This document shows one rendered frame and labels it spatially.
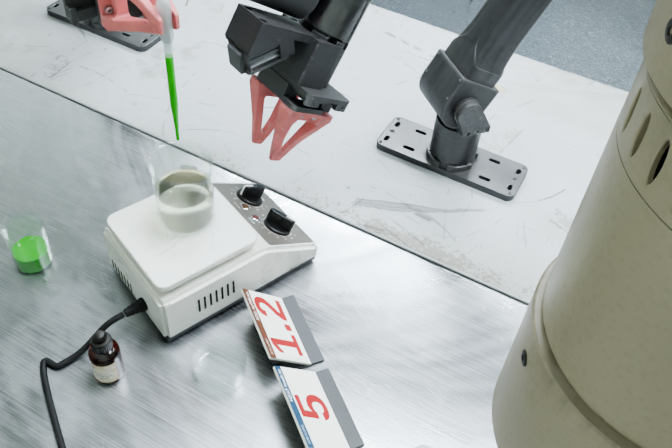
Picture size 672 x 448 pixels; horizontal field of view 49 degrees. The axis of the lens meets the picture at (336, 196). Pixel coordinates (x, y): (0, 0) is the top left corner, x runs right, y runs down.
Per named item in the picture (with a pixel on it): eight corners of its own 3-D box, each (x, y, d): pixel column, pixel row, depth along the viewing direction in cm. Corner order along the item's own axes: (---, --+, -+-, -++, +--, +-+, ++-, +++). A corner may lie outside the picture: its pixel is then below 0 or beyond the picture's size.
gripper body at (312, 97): (303, 110, 75) (335, 46, 72) (248, 61, 80) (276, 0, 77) (344, 116, 80) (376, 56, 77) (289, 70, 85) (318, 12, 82)
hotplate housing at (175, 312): (255, 196, 93) (254, 149, 87) (318, 261, 86) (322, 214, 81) (91, 277, 82) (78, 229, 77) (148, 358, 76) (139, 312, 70)
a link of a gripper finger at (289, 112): (262, 170, 78) (301, 94, 75) (227, 133, 82) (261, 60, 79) (306, 172, 83) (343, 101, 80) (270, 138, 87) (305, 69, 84)
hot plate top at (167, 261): (201, 177, 84) (201, 172, 83) (262, 242, 77) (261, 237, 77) (103, 222, 78) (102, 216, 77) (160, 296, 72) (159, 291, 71)
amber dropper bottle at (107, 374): (104, 356, 75) (92, 316, 71) (130, 364, 75) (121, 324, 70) (89, 380, 73) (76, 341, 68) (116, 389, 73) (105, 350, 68)
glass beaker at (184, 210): (145, 214, 78) (135, 155, 72) (196, 189, 81) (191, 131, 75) (180, 255, 75) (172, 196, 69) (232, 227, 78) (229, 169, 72)
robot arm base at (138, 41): (136, 8, 108) (166, -12, 112) (34, -32, 113) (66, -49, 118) (143, 53, 113) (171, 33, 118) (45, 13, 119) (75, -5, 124)
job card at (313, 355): (293, 296, 82) (294, 273, 79) (324, 361, 77) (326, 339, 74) (241, 312, 80) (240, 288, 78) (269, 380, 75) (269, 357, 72)
